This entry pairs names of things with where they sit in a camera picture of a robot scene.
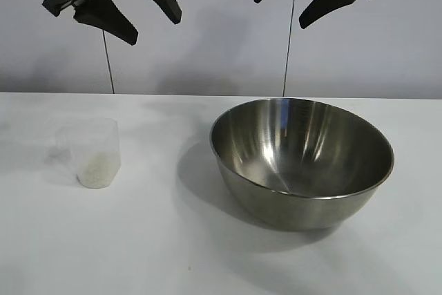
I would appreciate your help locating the clear plastic measuring cup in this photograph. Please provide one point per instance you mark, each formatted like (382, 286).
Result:
(100, 139)

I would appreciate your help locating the white rice grains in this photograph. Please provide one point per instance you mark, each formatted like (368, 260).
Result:
(96, 174)

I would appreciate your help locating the stainless steel mixing bowl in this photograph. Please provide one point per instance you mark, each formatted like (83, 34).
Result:
(310, 201)

